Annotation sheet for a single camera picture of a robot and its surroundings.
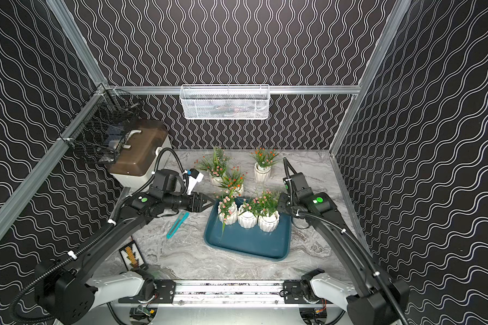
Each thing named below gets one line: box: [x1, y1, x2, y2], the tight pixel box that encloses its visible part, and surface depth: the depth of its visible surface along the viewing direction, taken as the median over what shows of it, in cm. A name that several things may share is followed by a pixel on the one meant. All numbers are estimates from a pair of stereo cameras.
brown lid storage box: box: [107, 119, 173, 189], surface depth 102 cm
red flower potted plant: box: [214, 165, 248, 198], surface depth 96 cm
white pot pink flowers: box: [215, 194, 238, 234], surface depth 83 cm
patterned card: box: [118, 240, 146, 271], surface depth 82 cm
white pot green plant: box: [252, 188, 280, 233], surface depth 87 cm
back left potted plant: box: [193, 146, 232, 185], surface depth 101 cm
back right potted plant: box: [250, 147, 280, 183], surface depth 105 cm
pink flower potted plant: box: [237, 197, 259, 229], surface depth 87 cm
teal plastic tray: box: [204, 199, 293, 262], surface depth 90 cm
